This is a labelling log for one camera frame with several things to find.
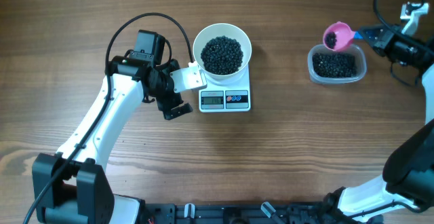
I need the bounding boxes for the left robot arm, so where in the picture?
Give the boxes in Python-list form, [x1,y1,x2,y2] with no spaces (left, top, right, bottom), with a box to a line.
[28,30,192,223]

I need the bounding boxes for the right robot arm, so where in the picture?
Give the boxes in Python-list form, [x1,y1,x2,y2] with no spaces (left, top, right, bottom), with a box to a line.
[316,24,433,223]

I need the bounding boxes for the white digital kitchen scale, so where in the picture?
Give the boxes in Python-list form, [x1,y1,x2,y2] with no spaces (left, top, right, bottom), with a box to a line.
[199,66,251,113]

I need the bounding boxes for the pink scoop with blue handle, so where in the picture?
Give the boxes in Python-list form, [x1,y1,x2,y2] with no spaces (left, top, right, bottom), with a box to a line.
[322,21,363,52]

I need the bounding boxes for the black beans in scoop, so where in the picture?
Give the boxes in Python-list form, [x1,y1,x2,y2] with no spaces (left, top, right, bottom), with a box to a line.
[324,32,337,50]

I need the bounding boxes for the clear plastic container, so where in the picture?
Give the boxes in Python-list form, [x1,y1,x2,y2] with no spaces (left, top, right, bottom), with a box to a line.
[307,44,367,84]

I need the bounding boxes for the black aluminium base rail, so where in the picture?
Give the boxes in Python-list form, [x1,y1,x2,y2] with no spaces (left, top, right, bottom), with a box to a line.
[135,202,384,224]

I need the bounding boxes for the black beans in bowl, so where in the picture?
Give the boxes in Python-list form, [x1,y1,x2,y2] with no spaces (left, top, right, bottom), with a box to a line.
[201,36,243,75]

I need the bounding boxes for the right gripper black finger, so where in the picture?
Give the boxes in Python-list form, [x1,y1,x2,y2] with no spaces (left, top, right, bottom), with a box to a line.
[371,40,387,57]
[358,24,389,43]

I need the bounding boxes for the white bowl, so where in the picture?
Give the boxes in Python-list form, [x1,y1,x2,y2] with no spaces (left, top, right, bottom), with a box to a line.
[193,23,252,80]

